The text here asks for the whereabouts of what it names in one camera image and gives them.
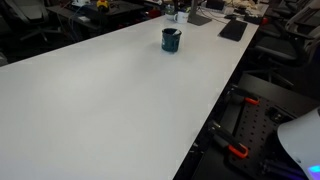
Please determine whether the orange handled black clamp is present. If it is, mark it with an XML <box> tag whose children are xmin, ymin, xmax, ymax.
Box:
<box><xmin>226</xmin><ymin>84</ymin><xmax>260</xmax><ymax>106</ymax></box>
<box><xmin>208</xmin><ymin>120</ymin><xmax>250</xmax><ymax>159</ymax></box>

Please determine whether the grey mesh office chair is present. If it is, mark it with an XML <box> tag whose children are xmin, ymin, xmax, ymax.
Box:
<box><xmin>284</xmin><ymin>0</ymin><xmax>320</xmax><ymax>36</ymax></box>

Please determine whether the black flat pad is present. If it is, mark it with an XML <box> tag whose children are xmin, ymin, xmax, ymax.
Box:
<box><xmin>218</xmin><ymin>19</ymin><xmax>249</xmax><ymax>43</ymax></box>

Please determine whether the yellow toy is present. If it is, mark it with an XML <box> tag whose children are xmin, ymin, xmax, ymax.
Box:
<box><xmin>96</xmin><ymin>0</ymin><xmax>110</xmax><ymax>10</ymax></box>

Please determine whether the black desk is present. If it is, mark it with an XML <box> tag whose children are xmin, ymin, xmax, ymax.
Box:
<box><xmin>46</xmin><ymin>0</ymin><xmax>145</xmax><ymax>34</ymax></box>

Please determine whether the grey monitor stand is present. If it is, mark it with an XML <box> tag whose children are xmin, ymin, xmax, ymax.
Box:
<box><xmin>187</xmin><ymin>0</ymin><xmax>213</xmax><ymax>27</ymax></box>

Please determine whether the white ceramic mug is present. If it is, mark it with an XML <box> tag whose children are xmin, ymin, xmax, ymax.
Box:
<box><xmin>173</xmin><ymin>11</ymin><xmax>190</xmax><ymax>25</ymax></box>

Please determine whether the black box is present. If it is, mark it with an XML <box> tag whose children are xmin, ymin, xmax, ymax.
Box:
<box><xmin>205</xmin><ymin>0</ymin><xmax>226</xmax><ymax>11</ymax></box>

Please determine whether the dark teal mug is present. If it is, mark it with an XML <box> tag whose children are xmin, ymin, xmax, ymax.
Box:
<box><xmin>161</xmin><ymin>27</ymin><xmax>183</xmax><ymax>53</ymax></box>

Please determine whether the black office chair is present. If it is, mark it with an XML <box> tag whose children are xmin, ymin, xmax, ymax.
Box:
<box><xmin>253</xmin><ymin>19</ymin><xmax>316</xmax><ymax>68</ymax></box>

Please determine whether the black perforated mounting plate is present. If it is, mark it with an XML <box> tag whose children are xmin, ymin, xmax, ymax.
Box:
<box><xmin>228</xmin><ymin>96</ymin><xmax>303</xmax><ymax>178</ymax></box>

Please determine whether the black robot cart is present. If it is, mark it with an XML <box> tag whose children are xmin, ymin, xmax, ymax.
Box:
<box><xmin>191</xmin><ymin>73</ymin><xmax>320</xmax><ymax>180</ymax></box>

